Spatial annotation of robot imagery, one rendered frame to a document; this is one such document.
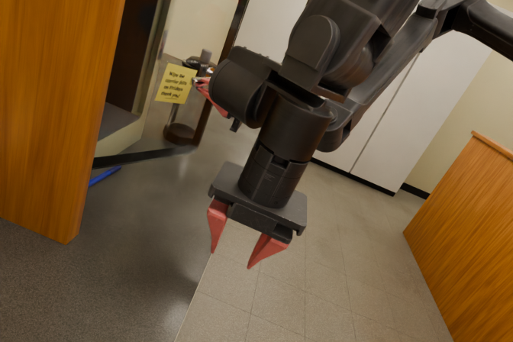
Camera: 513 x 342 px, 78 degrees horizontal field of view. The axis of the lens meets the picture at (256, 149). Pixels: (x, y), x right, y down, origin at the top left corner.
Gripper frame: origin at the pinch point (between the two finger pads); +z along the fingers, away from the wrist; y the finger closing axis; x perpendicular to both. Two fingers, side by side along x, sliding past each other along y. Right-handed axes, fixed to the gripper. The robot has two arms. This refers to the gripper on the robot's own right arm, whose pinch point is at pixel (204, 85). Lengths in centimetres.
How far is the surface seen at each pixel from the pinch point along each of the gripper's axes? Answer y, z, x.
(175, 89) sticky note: -3.6, 5.6, -1.6
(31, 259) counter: -25.4, 8.7, 27.1
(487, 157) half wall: -15, -178, -190
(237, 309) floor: -119, -38, -62
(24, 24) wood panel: 4.4, 16.6, 22.9
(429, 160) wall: -67, -222, -343
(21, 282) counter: -25.4, 7.1, 30.5
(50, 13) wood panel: 6.9, 13.5, 22.9
